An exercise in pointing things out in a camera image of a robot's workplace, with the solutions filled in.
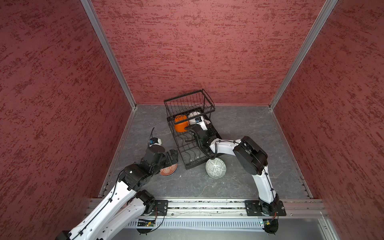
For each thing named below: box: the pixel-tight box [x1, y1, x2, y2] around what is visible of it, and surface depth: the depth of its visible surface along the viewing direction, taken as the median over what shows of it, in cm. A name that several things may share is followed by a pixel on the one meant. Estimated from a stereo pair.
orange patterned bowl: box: [159, 163, 178, 176], surface depth 86 cm
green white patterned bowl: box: [205, 157, 227, 180], surface depth 85 cm
